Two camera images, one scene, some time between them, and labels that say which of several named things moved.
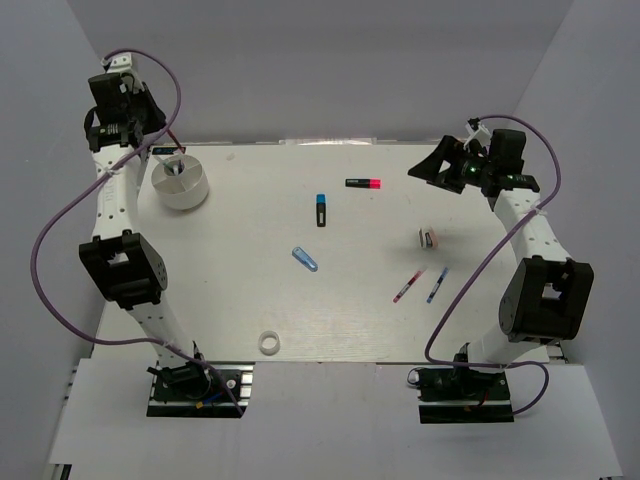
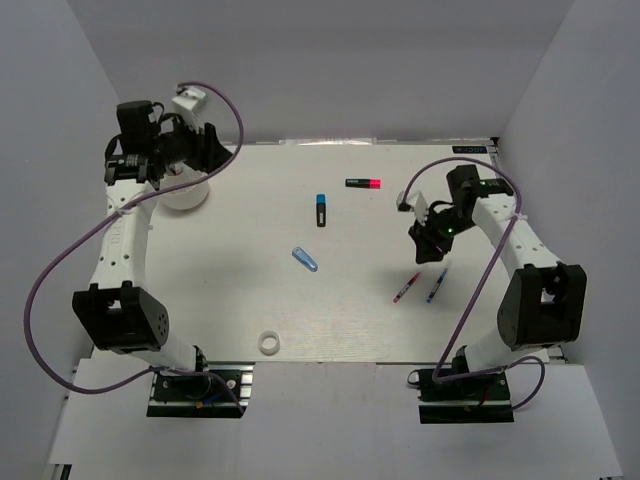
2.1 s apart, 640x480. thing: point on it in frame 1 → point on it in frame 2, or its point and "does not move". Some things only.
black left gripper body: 132,109 → 184,145
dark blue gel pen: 437,285 does not move
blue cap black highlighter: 320,210 does not move
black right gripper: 449,150 → 426,250
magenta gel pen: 406,287 does not move
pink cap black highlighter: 371,183 does not move
